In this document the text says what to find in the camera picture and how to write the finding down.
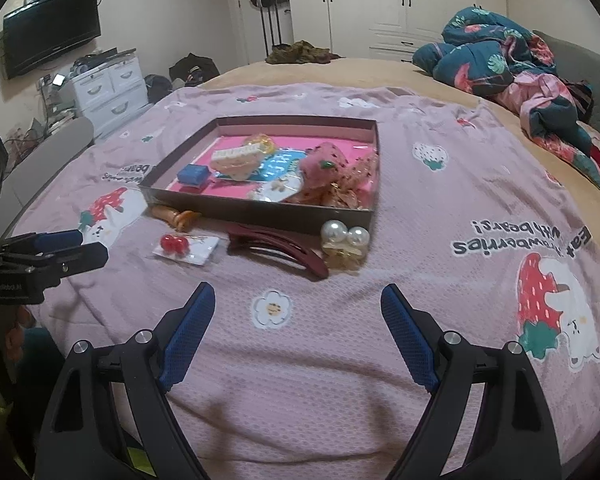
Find pink book in tray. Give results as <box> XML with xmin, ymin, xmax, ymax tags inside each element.
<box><xmin>166</xmin><ymin>136</ymin><xmax>379</xmax><ymax>209</ymax></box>

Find pink bear print blanket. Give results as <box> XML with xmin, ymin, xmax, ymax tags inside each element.
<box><xmin>17</xmin><ymin>84</ymin><xmax>600</xmax><ymax>479</ymax></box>

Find floral teal pink quilt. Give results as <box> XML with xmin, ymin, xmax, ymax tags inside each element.
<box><xmin>412</xmin><ymin>6</ymin><xmax>600</xmax><ymax>188</ymax></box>

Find white plastic drawer cabinet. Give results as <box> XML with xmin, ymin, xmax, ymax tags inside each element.
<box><xmin>59</xmin><ymin>49</ymin><xmax>149</xmax><ymax>138</ymax></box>

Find large pearl hair clip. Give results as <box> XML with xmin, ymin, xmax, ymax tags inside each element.
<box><xmin>321</xmin><ymin>220</ymin><xmax>370</xmax><ymax>272</ymax></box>

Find olive clothes on bed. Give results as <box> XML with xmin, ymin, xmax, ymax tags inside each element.
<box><xmin>265</xmin><ymin>40</ymin><xmax>340</xmax><ymax>65</ymax></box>

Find yellow hoop earrings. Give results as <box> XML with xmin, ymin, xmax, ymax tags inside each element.
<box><xmin>242</xmin><ymin>133</ymin><xmax>277</xmax><ymax>156</ymax></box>

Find dark shallow cardboard tray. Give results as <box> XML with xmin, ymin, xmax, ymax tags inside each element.
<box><xmin>140</xmin><ymin>115</ymin><xmax>380</xmax><ymax>235</ymax></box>

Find small blue jewelry box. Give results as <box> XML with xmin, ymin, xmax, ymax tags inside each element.
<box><xmin>176</xmin><ymin>164</ymin><xmax>211</xmax><ymax>188</ymax></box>

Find cream white hair claw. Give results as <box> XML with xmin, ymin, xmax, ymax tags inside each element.
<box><xmin>209</xmin><ymin>143</ymin><xmax>265</xmax><ymax>181</ymax></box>

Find beige dotted mesh bow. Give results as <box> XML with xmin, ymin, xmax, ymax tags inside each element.
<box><xmin>287</xmin><ymin>150</ymin><xmax>379</xmax><ymax>209</ymax></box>

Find white petal earrings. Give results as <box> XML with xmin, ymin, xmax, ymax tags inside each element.
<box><xmin>247</xmin><ymin>172</ymin><xmax>303</xmax><ymax>203</ymax></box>

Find pink fluffy pompom hair tie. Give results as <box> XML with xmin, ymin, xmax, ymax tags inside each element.
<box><xmin>298</xmin><ymin>142</ymin><xmax>350</xmax><ymax>194</ymax></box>

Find black wall television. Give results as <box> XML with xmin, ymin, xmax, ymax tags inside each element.
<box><xmin>2</xmin><ymin>0</ymin><xmax>102</xmax><ymax>79</ymax></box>

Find dark red hair clip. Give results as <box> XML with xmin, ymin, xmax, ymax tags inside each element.
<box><xmin>227</xmin><ymin>224</ymin><xmax>329</xmax><ymax>280</ymax></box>

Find white wardrobe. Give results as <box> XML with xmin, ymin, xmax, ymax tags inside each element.
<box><xmin>290</xmin><ymin>0</ymin><xmax>507</xmax><ymax>62</ymax></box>

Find dark bag on floor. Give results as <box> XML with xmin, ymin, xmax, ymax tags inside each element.
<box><xmin>145</xmin><ymin>53</ymin><xmax>220</xmax><ymax>104</ymax></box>

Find red cherry earrings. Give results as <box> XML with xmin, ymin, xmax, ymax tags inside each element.
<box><xmin>152</xmin><ymin>234</ymin><xmax>220</xmax><ymax>266</ymax></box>

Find orange beige hair claw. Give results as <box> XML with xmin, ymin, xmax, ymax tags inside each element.
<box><xmin>149</xmin><ymin>205</ymin><xmax>200</xmax><ymax>233</ymax></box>

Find grey chair back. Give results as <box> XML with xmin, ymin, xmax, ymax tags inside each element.
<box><xmin>0</xmin><ymin>117</ymin><xmax>94</xmax><ymax>238</ymax></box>

